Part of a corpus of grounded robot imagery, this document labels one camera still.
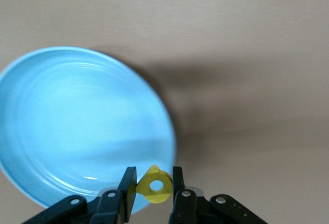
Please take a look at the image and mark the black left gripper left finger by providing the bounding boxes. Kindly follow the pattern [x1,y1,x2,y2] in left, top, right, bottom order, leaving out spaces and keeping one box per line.
[24,166,138,224]

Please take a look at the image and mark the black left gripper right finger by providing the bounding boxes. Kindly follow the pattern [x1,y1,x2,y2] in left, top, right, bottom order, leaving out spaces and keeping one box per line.
[168,166,268,224]

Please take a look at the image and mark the yellow letter a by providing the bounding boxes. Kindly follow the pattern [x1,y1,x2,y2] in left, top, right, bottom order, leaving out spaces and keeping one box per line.
[135,164,172,205]

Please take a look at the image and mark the blue plate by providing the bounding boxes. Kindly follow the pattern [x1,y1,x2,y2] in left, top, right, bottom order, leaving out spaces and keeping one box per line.
[0,46,177,215]

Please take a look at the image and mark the brown table cover sheet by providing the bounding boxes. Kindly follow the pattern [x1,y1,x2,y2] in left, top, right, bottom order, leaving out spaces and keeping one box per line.
[0,0,329,224]

